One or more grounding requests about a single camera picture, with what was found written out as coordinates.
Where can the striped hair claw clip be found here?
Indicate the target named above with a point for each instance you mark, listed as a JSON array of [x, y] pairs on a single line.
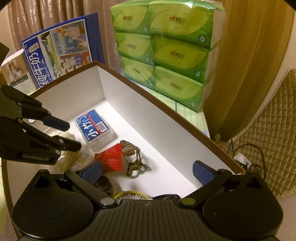
[[129, 148]]

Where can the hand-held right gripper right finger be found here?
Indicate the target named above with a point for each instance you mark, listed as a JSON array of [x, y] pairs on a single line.
[[203, 173]]

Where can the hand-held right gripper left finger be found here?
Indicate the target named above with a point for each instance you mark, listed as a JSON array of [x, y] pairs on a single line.
[[93, 171]]

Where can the white power adaptor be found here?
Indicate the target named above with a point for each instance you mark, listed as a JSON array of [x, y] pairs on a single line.
[[241, 160]]

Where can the beige pleated curtain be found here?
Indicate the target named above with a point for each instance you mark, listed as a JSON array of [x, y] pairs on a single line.
[[46, 14]]

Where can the blue milk carton box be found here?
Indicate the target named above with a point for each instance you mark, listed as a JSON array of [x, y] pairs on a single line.
[[53, 58]]

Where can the bag of cotton swabs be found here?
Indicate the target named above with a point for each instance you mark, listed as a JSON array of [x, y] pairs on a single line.
[[71, 160]]

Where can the small white product box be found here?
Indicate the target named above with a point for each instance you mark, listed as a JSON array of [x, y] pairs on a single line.
[[16, 74]]

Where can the red snack packet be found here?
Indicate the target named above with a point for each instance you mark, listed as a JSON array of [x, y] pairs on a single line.
[[111, 157]]

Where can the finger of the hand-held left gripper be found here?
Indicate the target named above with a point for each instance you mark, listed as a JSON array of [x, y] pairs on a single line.
[[55, 123], [69, 145]]

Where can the golden brown curtain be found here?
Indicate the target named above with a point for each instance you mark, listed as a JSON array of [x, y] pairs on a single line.
[[242, 69]]

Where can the chair with quilted cover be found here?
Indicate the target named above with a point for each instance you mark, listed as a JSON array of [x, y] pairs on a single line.
[[277, 139]]

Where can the brown cardboard storage box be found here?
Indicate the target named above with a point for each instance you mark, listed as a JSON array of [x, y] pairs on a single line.
[[138, 111]]

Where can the pack of green tissue packets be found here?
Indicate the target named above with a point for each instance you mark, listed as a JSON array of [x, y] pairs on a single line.
[[175, 58]]

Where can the clear floss pick box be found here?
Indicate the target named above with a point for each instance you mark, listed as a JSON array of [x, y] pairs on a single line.
[[94, 125]]

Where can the green balm blister card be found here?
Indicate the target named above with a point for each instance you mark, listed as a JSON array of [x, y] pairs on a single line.
[[129, 195]]

